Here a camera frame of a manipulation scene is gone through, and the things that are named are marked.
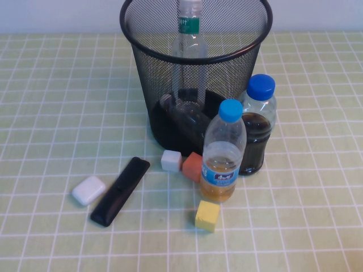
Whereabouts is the white-capped green-label clear bottle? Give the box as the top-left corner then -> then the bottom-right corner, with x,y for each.
170,0 -> 209,114

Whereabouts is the black mesh wastebasket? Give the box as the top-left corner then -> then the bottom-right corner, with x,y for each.
119,0 -> 273,157

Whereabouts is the dark brown plastic bottle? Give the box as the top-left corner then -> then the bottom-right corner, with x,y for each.
158,95 -> 211,155

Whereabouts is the white cube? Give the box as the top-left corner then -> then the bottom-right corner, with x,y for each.
160,150 -> 183,173

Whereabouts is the orange cube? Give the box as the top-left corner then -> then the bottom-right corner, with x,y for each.
181,152 -> 204,184

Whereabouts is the blue-capped orange liquid bottle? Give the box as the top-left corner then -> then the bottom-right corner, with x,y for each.
200,99 -> 247,203

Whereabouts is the blue-capped dark liquid bottle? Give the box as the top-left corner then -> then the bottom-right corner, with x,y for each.
237,74 -> 277,176

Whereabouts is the yellow cube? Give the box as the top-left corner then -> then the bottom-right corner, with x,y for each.
194,199 -> 221,233

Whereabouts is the black remote control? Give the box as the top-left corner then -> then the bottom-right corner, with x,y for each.
90,156 -> 150,228

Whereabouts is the white earbuds case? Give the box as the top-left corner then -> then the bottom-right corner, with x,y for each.
71,175 -> 107,206

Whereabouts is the green checked tablecloth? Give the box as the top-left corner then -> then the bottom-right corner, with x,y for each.
0,30 -> 363,272

